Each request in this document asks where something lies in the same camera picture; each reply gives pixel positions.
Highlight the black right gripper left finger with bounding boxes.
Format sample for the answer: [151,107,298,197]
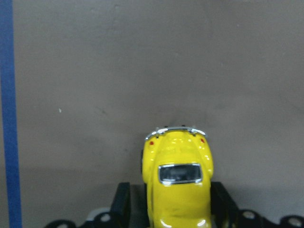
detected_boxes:
[110,182,147,228]

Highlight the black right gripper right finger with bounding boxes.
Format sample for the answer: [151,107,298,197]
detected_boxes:
[210,181,239,228]

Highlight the yellow beetle toy car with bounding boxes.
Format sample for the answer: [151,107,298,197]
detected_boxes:
[141,126,214,228]

